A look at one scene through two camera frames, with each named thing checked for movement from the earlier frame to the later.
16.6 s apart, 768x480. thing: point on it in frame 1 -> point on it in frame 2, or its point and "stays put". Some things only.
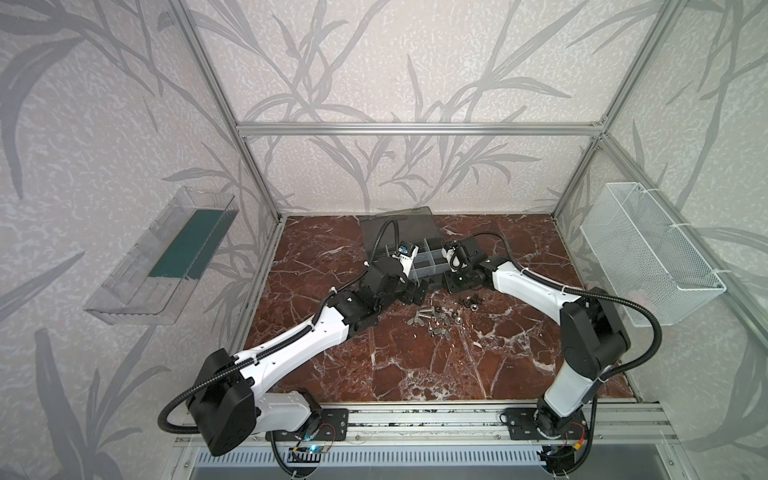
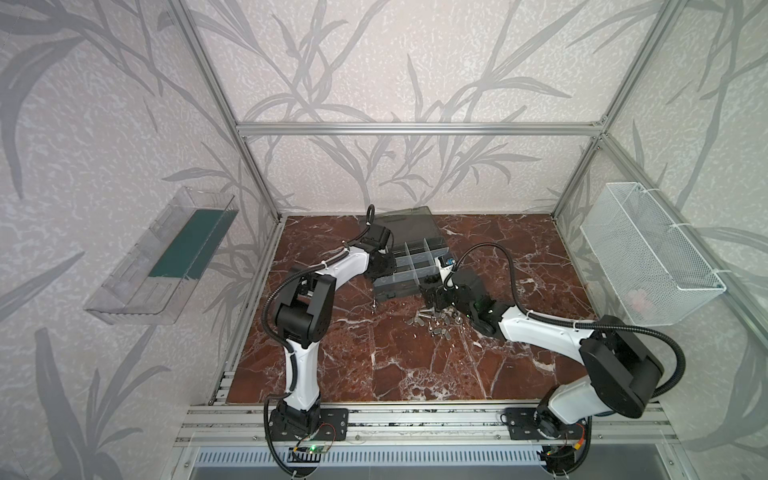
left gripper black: [410, 288] -> [387, 262]
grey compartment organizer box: [384, 233] stays put
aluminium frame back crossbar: [420, 129] stays put
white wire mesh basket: [643, 256] stays put
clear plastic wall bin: [154, 282] stays put
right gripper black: [453, 282] -> [444, 297]
